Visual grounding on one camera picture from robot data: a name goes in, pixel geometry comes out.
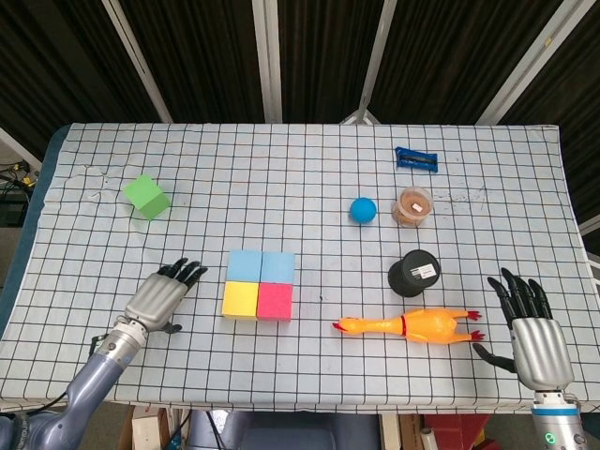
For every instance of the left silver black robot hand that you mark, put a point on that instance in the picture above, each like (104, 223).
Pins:
(152, 300)

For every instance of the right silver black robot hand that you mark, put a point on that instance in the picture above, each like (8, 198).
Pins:
(539, 351)

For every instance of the yellow foam cube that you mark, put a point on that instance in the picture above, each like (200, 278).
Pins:
(239, 300)

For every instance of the green foam cube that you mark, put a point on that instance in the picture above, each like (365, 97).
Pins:
(146, 199)

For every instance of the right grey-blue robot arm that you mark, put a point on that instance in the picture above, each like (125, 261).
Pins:
(560, 426)

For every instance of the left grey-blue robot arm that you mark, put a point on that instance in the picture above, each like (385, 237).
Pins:
(94, 375)

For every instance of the red box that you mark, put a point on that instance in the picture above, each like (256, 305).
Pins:
(454, 433)

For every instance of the orange rubber chicken toy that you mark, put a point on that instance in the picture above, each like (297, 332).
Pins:
(422, 325)

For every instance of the pink foam cube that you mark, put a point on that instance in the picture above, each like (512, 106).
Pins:
(276, 302)

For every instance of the brown cardboard box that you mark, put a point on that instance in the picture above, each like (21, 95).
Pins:
(147, 429)

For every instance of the black mesh pen holder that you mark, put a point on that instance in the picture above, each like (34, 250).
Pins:
(412, 274)

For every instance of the white black grid tablecloth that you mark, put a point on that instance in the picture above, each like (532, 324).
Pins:
(281, 187)

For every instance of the clear jar of rubber bands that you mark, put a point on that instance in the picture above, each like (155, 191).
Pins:
(412, 206)

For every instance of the dark grey plastic bin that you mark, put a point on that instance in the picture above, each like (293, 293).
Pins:
(290, 436)

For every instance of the blue rubber ball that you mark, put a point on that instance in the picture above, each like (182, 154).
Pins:
(363, 211)

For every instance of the blue plastic packet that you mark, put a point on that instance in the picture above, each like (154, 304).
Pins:
(417, 159)

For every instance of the white metal frame pole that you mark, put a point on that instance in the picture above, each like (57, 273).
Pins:
(375, 61)
(19, 145)
(136, 61)
(267, 61)
(525, 65)
(591, 262)

